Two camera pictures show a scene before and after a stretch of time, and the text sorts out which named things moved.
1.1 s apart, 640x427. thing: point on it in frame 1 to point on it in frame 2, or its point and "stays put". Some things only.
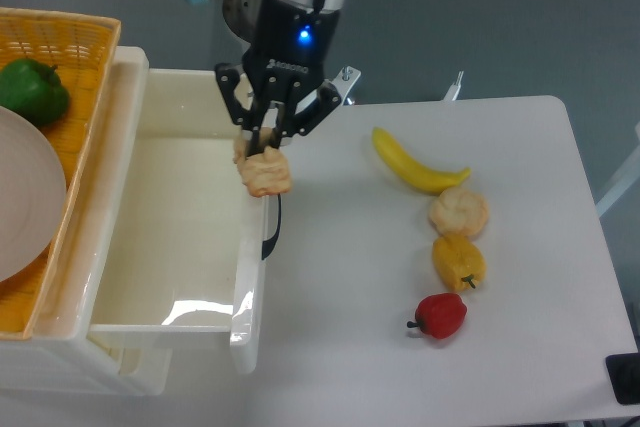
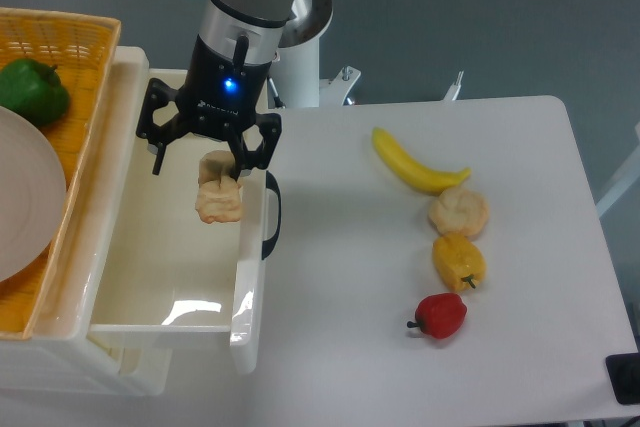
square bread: (265, 172) to (218, 197)
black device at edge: (624, 374) stays put
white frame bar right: (628, 176) stays put
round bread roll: (458, 211) stays put
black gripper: (282, 83) to (221, 95)
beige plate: (33, 194) stays put
